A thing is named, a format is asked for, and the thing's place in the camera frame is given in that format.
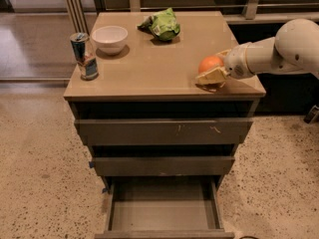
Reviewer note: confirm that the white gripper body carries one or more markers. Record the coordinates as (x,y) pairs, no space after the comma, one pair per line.
(236,63)

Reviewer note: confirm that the middle grey drawer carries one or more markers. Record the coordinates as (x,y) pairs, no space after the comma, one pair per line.
(162,166)

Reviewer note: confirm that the white ceramic bowl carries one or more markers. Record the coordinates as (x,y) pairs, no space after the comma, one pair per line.
(110,39)

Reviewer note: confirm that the blue silver drink can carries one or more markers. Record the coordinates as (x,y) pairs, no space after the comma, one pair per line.
(84,55)

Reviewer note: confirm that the green crumpled chip bag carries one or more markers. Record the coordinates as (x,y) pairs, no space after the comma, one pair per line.
(162,25)

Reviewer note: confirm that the top grey drawer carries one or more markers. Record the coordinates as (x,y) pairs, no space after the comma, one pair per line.
(162,131)

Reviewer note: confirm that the grey drawer cabinet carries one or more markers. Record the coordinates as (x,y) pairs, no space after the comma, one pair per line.
(150,80)

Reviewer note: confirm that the open bottom grey drawer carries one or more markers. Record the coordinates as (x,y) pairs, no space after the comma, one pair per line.
(163,208)

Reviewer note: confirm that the orange fruit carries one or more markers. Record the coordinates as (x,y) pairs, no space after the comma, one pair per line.
(208,63)

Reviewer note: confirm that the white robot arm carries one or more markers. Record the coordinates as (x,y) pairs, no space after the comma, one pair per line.
(293,50)

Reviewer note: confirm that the dark object on floor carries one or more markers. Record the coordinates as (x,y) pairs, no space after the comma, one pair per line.
(313,115)

